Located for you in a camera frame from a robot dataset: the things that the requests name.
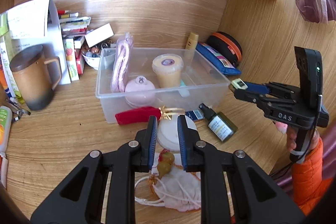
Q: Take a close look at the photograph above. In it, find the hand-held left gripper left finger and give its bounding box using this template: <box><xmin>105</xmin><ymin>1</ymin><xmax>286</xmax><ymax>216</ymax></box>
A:
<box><xmin>30</xmin><ymin>115</ymin><xmax>159</xmax><ymax>224</ymax></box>

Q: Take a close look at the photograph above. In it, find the black case with orange zip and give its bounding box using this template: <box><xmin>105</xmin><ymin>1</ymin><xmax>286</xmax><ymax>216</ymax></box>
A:
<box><xmin>206</xmin><ymin>31</ymin><xmax>243</xmax><ymax>68</ymax></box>

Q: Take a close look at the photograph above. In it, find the red slim box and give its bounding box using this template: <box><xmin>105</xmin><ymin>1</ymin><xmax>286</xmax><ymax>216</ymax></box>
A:
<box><xmin>73</xmin><ymin>36</ymin><xmax>86</xmax><ymax>75</ymax></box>

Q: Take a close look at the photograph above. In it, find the pink rope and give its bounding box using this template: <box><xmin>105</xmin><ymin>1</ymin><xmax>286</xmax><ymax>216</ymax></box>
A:
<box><xmin>110</xmin><ymin>32</ymin><xmax>135</xmax><ymax>93</ymax></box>

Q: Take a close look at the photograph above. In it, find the blue staple box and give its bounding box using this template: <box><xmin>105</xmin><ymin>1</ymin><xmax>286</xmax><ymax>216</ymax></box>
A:
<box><xmin>185</xmin><ymin>110</ymin><xmax>205</xmax><ymax>122</ymax></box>

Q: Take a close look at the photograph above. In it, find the silver black pen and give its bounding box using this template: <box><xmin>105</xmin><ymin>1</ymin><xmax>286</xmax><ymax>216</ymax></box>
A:
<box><xmin>7</xmin><ymin>97</ymin><xmax>31</xmax><ymax>117</ymax></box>

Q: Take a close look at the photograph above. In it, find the small beige bottle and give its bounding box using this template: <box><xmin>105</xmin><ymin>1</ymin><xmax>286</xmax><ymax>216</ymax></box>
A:
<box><xmin>185</xmin><ymin>32</ymin><xmax>199</xmax><ymax>51</ymax></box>

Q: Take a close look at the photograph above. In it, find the pile of glass beads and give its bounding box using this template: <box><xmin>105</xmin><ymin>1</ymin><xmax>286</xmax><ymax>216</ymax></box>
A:
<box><xmin>82</xmin><ymin>42</ymin><xmax>117</xmax><ymax>58</ymax></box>

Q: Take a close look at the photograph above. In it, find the white patterned bowl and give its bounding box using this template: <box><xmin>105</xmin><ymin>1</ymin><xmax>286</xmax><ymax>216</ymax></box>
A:
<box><xmin>81</xmin><ymin>42</ymin><xmax>117</xmax><ymax>71</ymax></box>

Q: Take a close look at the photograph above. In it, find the person's right hand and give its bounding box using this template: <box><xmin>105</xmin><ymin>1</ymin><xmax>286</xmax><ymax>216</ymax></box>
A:
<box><xmin>275</xmin><ymin>121</ymin><xmax>296</xmax><ymax>153</ymax></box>

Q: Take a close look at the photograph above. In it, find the white drawstring pouch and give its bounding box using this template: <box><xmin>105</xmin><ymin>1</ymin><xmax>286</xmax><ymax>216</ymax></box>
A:
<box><xmin>135</xmin><ymin>153</ymin><xmax>202</xmax><ymax>212</ymax></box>

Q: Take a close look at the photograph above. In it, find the brown ceramic mug with lid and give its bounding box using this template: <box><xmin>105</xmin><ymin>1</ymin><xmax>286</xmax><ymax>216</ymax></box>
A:
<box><xmin>9</xmin><ymin>44</ymin><xmax>63</xmax><ymax>111</ymax></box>

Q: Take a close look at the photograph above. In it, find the white folded cardboard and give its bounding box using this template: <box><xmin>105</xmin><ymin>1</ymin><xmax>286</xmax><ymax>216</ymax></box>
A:
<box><xmin>0</xmin><ymin>0</ymin><xmax>72</xmax><ymax>85</ymax></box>

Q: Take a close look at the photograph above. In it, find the handwritten cream paper sheet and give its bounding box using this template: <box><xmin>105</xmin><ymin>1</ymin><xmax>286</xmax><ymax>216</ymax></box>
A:
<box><xmin>7</xmin><ymin>0</ymin><xmax>50</xmax><ymax>38</ymax></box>

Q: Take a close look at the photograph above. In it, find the fruit-print box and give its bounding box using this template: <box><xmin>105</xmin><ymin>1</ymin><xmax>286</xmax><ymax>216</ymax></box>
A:
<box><xmin>63</xmin><ymin>38</ymin><xmax>80</xmax><ymax>82</ymax></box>

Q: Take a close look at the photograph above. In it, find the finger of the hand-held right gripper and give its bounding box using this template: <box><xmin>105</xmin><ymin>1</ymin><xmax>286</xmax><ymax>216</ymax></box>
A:
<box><xmin>233</xmin><ymin>89</ymin><xmax>296</xmax><ymax>109</ymax></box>
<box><xmin>244</xmin><ymin>81</ymin><xmax>300</xmax><ymax>98</ymax></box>

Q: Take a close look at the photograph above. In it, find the pale teal small tube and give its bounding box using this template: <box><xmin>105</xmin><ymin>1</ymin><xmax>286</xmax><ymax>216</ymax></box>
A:
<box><xmin>180</xmin><ymin>80</ymin><xmax>190</xmax><ymax>97</ymax></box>

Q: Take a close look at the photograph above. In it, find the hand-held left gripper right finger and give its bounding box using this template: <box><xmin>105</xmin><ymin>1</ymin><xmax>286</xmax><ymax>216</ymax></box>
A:
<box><xmin>177</xmin><ymin>114</ymin><xmax>306</xmax><ymax>224</ymax></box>

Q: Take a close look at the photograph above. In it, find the pink round mini fan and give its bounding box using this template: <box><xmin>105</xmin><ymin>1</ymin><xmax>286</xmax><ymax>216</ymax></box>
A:
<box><xmin>125</xmin><ymin>76</ymin><xmax>156</xmax><ymax>108</ymax></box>

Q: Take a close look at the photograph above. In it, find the white round jar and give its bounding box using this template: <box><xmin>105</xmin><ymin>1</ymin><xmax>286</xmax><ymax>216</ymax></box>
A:
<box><xmin>157</xmin><ymin>115</ymin><xmax>198</xmax><ymax>153</ymax></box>

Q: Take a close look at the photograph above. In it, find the person's right forearm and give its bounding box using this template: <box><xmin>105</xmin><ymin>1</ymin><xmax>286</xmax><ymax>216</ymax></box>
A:
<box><xmin>291</xmin><ymin>136</ymin><xmax>335</xmax><ymax>215</ymax></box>

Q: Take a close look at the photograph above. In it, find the wooden desktop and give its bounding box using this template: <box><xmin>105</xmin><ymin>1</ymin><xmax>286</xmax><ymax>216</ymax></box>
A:
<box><xmin>0</xmin><ymin>67</ymin><xmax>297</xmax><ymax>224</ymax></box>

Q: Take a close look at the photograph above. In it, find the white bottle with orange label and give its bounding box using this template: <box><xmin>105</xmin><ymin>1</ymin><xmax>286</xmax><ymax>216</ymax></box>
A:
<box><xmin>0</xmin><ymin>106</ymin><xmax>13</xmax><ymax>153</ymax></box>

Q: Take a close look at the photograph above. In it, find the blue fabric pouch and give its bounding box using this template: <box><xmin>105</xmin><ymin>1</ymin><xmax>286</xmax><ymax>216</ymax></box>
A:
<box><xmin>196</xmin><ymin>42</ymin><xmax>241</xmax><ymax>76</ymax></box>

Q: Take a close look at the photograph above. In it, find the white red-capped tube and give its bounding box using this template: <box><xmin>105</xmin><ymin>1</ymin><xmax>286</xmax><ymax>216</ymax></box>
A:
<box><xmin>0</xmin><ymin>152</ymin><xmax>8</xmax><ymax>188</ymax></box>

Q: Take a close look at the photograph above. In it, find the stack of small packets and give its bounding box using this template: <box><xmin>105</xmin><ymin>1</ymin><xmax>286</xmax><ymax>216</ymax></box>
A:
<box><xmin>57</xmin><ymin>9</ymin><xmax>92</xmax><ymax>38</ymax></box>

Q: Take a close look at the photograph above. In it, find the clear plastic storage box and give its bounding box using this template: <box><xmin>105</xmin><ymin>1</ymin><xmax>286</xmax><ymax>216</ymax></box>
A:
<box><xmin>95</xmin><ymin>47</ymin><xmax>231</xmax><ymax>124</ymax></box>

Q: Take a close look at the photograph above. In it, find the cream plastic tub with lid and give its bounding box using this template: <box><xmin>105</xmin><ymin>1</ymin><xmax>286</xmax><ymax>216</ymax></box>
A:
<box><xmin>152</xmin><ymin>54</ymin><xmax>184</xmax><ymax>88</ymax></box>

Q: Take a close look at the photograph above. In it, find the dark green spray bottle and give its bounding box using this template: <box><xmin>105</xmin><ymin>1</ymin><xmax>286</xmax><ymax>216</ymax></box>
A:
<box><xmin>199</xmin><ymin>103</ymin><xmax>239</xmax><ymax>143</ymax></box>

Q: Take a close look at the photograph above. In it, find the yellow gourd charm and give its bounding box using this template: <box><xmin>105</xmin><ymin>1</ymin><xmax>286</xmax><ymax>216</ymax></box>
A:
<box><xmin>157</xmin><ymin>149</ymin><xmax>175</xmax><ymax>177</ymax></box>

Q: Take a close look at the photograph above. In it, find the yellow-green spray bottle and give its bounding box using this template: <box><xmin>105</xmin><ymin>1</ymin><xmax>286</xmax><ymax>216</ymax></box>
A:
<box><xmin>0</xmin><ymin>13</ymin><xmax>25</xmax><ymax>105</ymax></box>

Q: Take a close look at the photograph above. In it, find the red velvet pouch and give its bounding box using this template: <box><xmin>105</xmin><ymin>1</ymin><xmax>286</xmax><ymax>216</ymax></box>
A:
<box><xmin>115</xmin><ymin>105</ymin><xmax>185</xmax><ymax>126</ymax></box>

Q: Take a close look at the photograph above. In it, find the small white box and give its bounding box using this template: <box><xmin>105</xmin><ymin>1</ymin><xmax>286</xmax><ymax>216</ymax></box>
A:
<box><xmin>84</xmin><ymin>23</ymin><xmax>114</xmax><ymax>48</ymax></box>

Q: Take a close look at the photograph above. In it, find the cream mahjong tile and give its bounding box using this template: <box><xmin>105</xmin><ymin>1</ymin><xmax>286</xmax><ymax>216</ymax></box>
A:
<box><xmin>229</xmin><ymin>78</ymin><xmax>248</xmax><ymax>90</ymax></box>

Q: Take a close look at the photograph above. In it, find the white tube with green print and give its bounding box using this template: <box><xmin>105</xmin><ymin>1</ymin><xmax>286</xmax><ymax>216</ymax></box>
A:
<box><xmin>0</xmin><ymin>35</ymin><xmax>19</xmax><ymax>98</ymax></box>

